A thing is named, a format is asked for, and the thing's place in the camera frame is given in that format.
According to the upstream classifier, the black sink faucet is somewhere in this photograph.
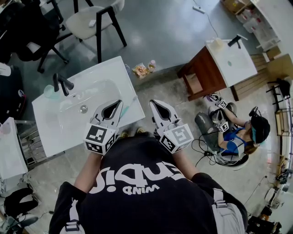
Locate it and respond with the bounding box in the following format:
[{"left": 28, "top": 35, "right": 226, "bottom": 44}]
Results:
[{"left": 53, "top": 73, "right": 75, "bottom": 97}]

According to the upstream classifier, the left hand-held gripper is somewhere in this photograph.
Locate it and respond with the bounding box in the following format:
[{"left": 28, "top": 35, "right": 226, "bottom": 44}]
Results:
[{"left": 83, "top": 99, "right": 124, "bottom": 156}]

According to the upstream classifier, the white low stool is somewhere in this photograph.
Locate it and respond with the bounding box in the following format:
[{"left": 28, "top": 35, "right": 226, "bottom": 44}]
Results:
[{"left": 212, "top": 152, "right": 250, "bottom": 172}]

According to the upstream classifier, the cardboard box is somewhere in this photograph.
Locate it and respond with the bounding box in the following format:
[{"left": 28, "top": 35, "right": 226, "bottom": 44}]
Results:
[{"left": 222, "top": 0, "right": 246, "bottom": 13}]

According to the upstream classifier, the brown wooden sink cabinet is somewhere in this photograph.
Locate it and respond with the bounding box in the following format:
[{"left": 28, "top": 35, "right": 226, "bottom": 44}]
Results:
[{"left": 177, "top": 45, "right": 240, "bottom": 102}]

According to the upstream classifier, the chrome sink frame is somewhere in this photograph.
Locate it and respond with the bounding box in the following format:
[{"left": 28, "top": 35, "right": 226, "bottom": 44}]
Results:
[{"left": 15, "top": 119, "right": 50, "bottom": 171}]

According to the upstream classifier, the person's right forearm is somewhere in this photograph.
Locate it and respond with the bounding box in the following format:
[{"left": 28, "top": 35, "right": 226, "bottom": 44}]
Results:
[{"left": 172, "top": 148, "right": 199, "bottom": 181}]

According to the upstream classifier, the white storage shelf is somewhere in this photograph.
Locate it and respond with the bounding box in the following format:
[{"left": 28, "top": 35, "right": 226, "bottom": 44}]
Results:
[{"left": 220, "top": 0, "right": 281, "bottom": 53}]

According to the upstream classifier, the translucent green cup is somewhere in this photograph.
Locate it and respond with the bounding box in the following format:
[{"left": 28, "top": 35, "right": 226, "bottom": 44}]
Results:
[{"left": 43, "top": 84, "right": 59, "bottom": 100}]

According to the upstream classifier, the black office chair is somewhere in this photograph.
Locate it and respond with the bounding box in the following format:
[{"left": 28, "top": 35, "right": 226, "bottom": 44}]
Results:
[{"left": 0, "top": 0, "right": 73, "bottom": 74}]

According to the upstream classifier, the black floor cable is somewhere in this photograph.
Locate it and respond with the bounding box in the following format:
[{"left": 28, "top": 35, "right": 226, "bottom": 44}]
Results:
[{"left": 190, "top": 132, "right": 228, "bottom": 165}]

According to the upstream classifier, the white sink on chrome frame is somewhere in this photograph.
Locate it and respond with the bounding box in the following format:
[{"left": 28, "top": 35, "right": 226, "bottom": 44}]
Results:
[{"left": 0, "top": 117, "right": 29, "bottom": 181}]

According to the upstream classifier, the translucent pinkish cup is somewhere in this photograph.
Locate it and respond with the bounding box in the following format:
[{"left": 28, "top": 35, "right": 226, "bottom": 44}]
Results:
[{"left": 0, "top": 120, "right": 12, "bottom": 134}]

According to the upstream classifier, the black equipment case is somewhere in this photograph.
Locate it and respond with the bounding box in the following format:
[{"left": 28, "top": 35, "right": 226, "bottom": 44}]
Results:
[{"left": 0, "top": 64, "right": 25, "bottom": 120}]

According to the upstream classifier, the black metal stand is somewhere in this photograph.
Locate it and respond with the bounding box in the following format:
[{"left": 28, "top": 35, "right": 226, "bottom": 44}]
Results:
[{"left": 265, "top": 77, "right": 293, "bottom": 113}]

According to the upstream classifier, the small white sink basin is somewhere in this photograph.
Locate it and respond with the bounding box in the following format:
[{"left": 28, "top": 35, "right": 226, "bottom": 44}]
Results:
[{"left": 204, "top": 38, "right": 258, "bottom": 88}]

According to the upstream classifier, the person's left forearm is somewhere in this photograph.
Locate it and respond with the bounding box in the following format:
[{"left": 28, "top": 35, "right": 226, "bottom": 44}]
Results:
[{"left": 73, "top": 150, "right": 104, "bottom": 202}]

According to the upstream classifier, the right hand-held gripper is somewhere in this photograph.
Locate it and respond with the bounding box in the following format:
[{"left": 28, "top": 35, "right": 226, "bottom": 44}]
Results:
[{"left": 149, "top": 99, "right": 195, "bottom": 154}]

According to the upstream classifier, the slatted wooden pallet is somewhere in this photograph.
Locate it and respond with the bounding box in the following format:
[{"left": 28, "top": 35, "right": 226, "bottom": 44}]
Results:
[{"left": 234, "top": 53, "right": 271, "bottom": 97}]

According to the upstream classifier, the blue toothbrush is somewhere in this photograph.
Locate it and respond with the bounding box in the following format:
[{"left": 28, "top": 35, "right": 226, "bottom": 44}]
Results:
[{"left": 120, "top": 96, "right": 138, "bottom": 117}]

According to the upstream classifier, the large white sink basin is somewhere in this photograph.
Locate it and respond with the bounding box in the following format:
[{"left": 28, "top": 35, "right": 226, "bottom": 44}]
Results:
[{"left": 31, "top": 56, "right": 146, "bottom": 158}]

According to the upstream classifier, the grey harness strap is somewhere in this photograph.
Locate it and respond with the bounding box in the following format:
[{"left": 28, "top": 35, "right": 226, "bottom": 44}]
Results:
[{"left": 211, "top": 188, "right": 246, "bottom": 234}]

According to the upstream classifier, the beige chair with black legs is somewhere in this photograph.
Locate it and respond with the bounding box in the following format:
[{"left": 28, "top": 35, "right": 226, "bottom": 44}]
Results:
[{"left": 65, "top": 0, "right": 128, "bottom": 64}]

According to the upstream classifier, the black angular faucet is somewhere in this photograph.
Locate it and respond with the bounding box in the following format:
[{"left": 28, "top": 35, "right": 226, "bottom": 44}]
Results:
[{"left": 227, "top": 34, "right": 248, "bottom": 49}]

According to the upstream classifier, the light wooden board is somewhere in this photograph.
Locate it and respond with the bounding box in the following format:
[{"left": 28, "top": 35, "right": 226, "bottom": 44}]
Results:
[{"left": 265, "top": 53, "right": 293, "bottom": 81}]

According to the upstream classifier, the white floor appliance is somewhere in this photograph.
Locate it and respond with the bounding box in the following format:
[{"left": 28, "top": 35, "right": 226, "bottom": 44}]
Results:
[{"left": 264, "top": 186, "right": 282, "bottom": 207}]

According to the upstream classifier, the wooden frame rack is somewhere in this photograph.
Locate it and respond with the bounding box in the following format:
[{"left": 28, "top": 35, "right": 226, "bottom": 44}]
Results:
[{"left": 274, "top": 109, "right": 293, "bottom": 137}]

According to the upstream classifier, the person's black printed shirt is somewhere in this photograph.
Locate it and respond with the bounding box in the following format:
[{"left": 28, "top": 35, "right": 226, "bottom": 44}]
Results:
[{"left": 49, "top": 131, "right": 248, "bottom": 234}]

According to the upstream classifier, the clear snack bag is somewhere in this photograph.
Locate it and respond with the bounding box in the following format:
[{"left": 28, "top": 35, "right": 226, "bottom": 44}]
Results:
[{"left": 132, "top": 64, "right": 150, "bottom": 79}]

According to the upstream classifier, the white rounded device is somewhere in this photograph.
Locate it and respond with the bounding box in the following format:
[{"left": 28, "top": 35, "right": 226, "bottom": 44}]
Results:
[{"left": 0, "top": 62, "right": 12, "bottom": 77}]

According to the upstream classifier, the cream cup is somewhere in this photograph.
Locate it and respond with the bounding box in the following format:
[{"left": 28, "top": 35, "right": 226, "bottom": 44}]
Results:
[{"left": 211, "top": 37, "right": 224, "bottom": 49}]

